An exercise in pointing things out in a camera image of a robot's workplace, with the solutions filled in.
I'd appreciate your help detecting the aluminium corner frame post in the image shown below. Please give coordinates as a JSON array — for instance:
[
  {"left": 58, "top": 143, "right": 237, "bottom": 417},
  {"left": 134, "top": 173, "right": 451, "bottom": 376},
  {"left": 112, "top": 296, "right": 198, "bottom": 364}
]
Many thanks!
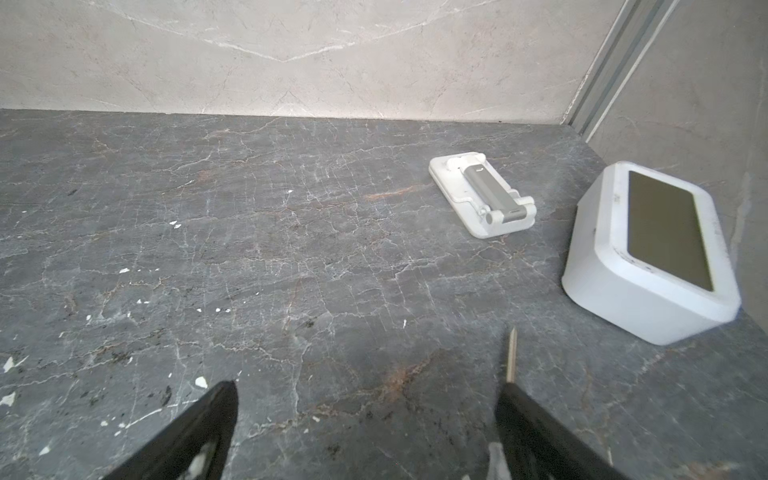
[{"left": 562, "top": 0, "right": 679, "bottom": 141}]

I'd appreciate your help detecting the white digital clock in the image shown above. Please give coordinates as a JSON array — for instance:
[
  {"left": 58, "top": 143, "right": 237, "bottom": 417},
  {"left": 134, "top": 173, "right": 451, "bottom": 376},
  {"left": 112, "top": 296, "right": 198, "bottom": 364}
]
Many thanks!
[{"left": 562, "top": 162, "right": 741, "bottom": 345}]

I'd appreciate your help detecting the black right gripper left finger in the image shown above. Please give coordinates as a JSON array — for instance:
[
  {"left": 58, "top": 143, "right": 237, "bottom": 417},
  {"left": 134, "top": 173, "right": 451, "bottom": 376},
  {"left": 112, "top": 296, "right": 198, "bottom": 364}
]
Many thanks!
[{"left": 106, "top": 380, "right": 239, "bottom": 479}]

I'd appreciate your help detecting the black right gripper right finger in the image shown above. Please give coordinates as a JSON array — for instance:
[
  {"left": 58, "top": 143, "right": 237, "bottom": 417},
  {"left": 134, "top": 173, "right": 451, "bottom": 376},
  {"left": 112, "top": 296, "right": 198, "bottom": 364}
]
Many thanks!
[{"left": 495, "top": 383, "right": 626, "bottom": 479}]

